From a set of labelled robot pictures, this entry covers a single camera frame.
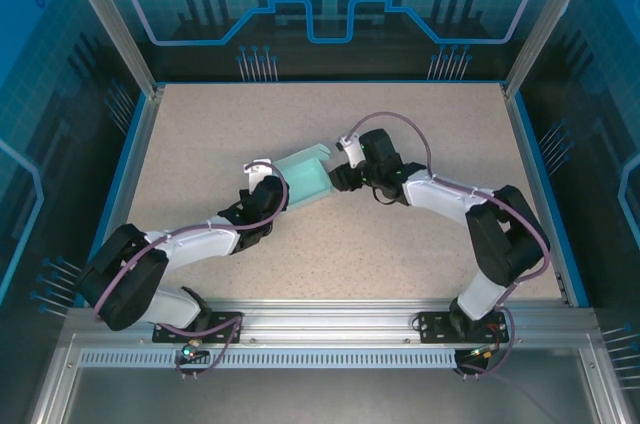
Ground light blue paper box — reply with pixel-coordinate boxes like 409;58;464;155
272;142;335;213

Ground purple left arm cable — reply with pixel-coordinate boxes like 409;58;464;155
92;159;291;381

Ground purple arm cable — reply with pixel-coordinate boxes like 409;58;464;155
92;159;291;381
347;111;551;381

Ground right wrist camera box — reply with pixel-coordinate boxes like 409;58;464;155
337;136;366;170

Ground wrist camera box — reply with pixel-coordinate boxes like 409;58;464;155
337;136;366;170
243;159;274;190

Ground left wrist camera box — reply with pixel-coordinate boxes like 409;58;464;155
243;159;274;190

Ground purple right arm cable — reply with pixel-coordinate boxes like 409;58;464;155
347;111;551;381

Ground aluminium mounting rail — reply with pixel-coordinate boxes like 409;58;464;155
64;298;596;348

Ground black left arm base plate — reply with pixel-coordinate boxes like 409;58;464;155
152;311;245;345

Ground aluminium table side rail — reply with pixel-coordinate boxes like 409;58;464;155
82;86;166;308
502;83;576;308

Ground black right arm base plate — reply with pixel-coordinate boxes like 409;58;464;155
415;311;510;344

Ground slotted grey cable duct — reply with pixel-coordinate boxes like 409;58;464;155
78;349;459;369

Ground aluminium frame post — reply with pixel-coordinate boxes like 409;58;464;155
502;0;604;98
54;0;166;98

